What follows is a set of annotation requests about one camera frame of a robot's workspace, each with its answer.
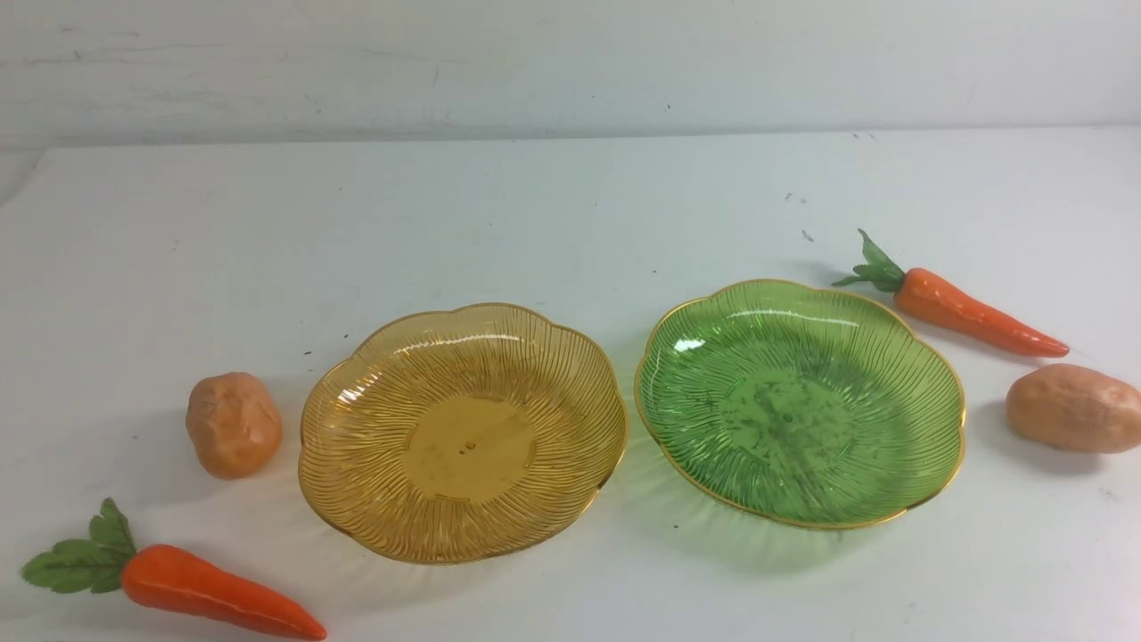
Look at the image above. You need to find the toy potato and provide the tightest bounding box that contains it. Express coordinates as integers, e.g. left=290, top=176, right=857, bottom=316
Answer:
left=185, top=371, right=283, bottom=481
left=1004, top=363, right=1140, bottom=454

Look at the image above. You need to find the toy carrot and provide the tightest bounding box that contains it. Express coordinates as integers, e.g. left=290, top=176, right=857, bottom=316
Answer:
left=21, top=498, right=327, bottom=641
left=833, top=230, right=1071, bottom=358

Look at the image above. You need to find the green ribbed plastic plate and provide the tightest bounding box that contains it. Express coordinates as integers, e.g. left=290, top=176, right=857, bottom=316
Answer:
left=633, top=279, right=966, bottom=530

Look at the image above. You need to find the amber ribbed plastic plate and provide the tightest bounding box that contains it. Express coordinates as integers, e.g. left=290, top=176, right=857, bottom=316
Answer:
left=298, top=303, right=630, bottom=564

